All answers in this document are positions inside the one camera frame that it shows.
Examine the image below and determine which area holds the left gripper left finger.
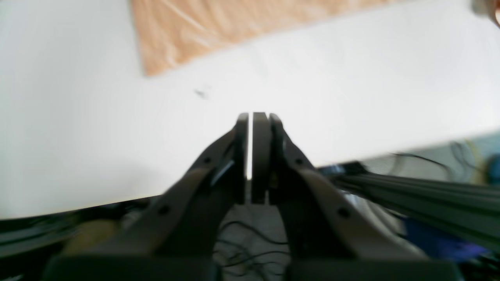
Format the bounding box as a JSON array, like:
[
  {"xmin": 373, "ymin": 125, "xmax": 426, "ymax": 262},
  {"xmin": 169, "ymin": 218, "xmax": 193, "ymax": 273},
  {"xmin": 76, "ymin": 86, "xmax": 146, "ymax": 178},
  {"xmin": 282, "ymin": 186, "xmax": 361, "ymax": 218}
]
[{"xmin": 43, "ymin": 113, "xmax": 249, "ymax": 281}]

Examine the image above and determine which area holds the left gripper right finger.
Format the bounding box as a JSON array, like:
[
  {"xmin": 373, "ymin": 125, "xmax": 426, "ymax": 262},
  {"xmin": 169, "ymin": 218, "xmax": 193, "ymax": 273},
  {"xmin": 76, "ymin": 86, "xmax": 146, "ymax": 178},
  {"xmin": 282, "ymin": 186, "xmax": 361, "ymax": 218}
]
[{"xmin": 252, "ymin": 112, "xmax": 461, "ymax": 281}]

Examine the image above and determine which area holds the peach pink T-shirt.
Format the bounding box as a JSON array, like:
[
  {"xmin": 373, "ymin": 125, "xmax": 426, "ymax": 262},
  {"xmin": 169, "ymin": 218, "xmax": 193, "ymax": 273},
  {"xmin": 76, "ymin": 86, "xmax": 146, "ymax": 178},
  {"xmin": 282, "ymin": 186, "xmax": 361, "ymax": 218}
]
[{"xmin": 130, "ymin": 0, "xmax": 393, "ymax": 76}]

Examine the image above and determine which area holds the dark aluminium extrusion rail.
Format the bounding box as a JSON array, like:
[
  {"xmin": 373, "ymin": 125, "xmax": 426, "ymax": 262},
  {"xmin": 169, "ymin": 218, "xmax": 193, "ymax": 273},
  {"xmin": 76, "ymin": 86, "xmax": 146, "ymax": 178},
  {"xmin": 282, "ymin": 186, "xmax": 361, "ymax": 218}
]
[{"xmin": 330, "ymin": 174, "xmax": 500, "ymax": 253}]

